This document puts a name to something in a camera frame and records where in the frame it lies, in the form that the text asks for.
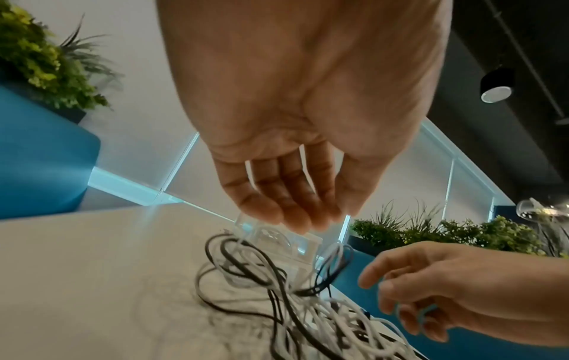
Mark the white table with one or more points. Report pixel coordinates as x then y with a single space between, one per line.
66 281

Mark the person's left hand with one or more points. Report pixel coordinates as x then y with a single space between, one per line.
302 88

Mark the person's right hand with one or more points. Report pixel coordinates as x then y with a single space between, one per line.
466 288

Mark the cyan wall light strips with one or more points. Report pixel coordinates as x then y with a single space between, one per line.
124 186

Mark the white mini drawer box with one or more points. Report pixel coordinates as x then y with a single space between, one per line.
302 246

